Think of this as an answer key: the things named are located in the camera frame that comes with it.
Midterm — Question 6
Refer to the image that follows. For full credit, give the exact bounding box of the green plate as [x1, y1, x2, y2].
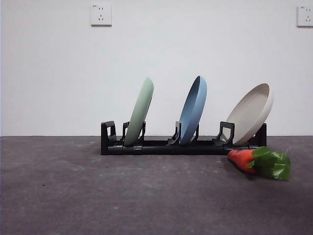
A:
[123, 76, 155, 146]

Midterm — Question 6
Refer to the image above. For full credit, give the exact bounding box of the white wall socket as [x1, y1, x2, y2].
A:
[296, 5, 313, 27]
[90, 3, 113, 27]

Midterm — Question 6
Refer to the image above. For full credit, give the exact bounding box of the orange carrot with green leaves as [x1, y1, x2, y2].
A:
[227, 146, 292, 180]

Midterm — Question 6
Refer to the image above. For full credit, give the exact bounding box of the black plate rack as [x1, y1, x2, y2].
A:
[101, 120, 267, 156]

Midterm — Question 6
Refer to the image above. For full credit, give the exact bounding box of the blue plate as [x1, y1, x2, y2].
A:
[179, 75, 208, 145]

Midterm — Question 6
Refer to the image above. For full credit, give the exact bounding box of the beige plate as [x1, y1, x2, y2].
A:
[224, 83, 274, 146]

